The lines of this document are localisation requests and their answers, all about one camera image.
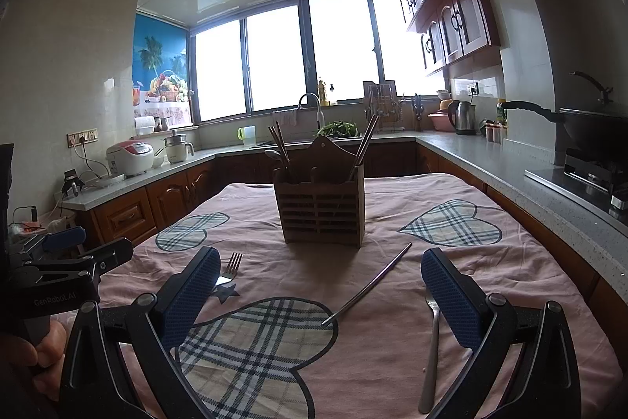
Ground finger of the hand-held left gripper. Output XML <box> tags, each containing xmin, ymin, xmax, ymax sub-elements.
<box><xmin>14</xmin><ymin>226</ymin><xmax>87</xmax><ymax>256</ymax></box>
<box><xmin>24</xmin><ymin>238</ymin><xmax>135</xmax><ymax>287</ymax></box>

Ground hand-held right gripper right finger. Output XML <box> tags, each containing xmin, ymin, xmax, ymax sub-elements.
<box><xmin>420</xmin><ymin>247</ymin><xmax>582</xmax><ymax>419</ymax></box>

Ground small white electric pot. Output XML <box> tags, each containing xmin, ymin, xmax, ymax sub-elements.
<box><xmin>163</xmin><ymin>130</ymin><xmax>195</xmax><ymax>165</ymax></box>

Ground white rice cooker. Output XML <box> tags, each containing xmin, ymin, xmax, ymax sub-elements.
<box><xmin>106</xmin><ymin>139</ymin><xmax>157</xmax><ymax>177</ymax></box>

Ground kitchen sink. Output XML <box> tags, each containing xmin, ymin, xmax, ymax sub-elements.
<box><xmin>249</xmin><ymin>134</ymin><xmax>321</xmax><ymax>150</ymax></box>

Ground metal fork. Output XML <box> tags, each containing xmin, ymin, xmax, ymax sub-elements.
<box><xmin>215</xmin><ymin>251</ymin><xmax>244</xmax><ymax>288</ymax></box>

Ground grey speckled countertop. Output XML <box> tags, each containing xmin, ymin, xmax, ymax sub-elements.
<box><xmin>61</xmin><ymin>129</ymin><xmax>628</xmax><ymax>288</ymax></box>

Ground green leafy vegetables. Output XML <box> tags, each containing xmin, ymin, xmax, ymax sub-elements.
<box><xmin>318</xmin><ymin>120</ymin><xmax>359</xmax><ymax>139</ymax></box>

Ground wooden utensil holder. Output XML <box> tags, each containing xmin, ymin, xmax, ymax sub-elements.
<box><xmin>273</xmin><ymin>136</ymin><xmax>365</xmax><ymax>249</ymax></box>

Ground palm beach wall poster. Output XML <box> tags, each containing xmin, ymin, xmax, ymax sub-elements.
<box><xmin>132</xmin><ymin>13</ymin><xmax>190</xmax><ymax>121</ymax></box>

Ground pink printed blanket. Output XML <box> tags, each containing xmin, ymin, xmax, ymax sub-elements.
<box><xmin>98</xmin><ymin>172</ymin><xmax>624</xmax><ymax>419</ymax></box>

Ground person's left hand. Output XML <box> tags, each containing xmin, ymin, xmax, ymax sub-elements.
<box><xmin>0</xmin><ymin>319</ymin><xmax>68</xmax><ymax>419</ymax></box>

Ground black wok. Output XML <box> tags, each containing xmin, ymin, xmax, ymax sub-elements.
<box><xmin>500</xmin><ymin>71</ymin><xmax>628</xmax><ymax>151</ymax></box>

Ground metal dish rack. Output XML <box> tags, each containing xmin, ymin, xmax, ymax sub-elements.
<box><xmin>362</xmin><ymin>80</ymin><xmax>403</xmax><ymax>133</ymax></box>

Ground pink plastic basin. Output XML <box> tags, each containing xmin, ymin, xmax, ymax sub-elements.
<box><xmin>428</xmin><ymin>112</ymin><xmax>455</xmax><ymax>133</ymax></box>

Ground steel electric kettle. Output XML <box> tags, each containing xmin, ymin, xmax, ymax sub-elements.
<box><xmin>447</xmin><ymin>99</ymin><xmax>478</xmax><ymax>136</ymax></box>

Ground large kitchen window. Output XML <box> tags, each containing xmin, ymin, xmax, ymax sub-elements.
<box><xmin>189</xmin><ymin>0</ymin><xmax>448</xmax><ymax>126</ymax></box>

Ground chrome faucet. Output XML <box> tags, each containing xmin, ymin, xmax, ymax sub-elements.
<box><xmin>298</xmin><ymin>92</ymin><xmax>325</xmax><ymax>130</ymax></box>

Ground black gadget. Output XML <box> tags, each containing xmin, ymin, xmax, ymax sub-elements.
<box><xmin>61</xmin><ymin>170</ymin><xmax>86</xmax><ymax>197</ymax></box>

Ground silver fork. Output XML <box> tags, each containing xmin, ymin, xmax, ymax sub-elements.
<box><xmin>418</xmin><ymin>286</ymin><xmax>445</xmax><ymax>415</ymax></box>

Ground knife block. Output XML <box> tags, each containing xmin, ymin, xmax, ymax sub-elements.
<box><xmin>411</xmin><ymin>93</ymin><xmax>425</xmax><ymax>132</ymax></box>

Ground gas stove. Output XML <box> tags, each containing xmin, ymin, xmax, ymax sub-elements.
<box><xmin>524</xmin><ymin>147</ymin><xmax>628</xmax><ymax>214</ymax></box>

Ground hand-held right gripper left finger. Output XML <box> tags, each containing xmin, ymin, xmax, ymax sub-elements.
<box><xmin>59</xmin><ymin>246</ymin><xmax>223</xmax><ymax>419</ymax></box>

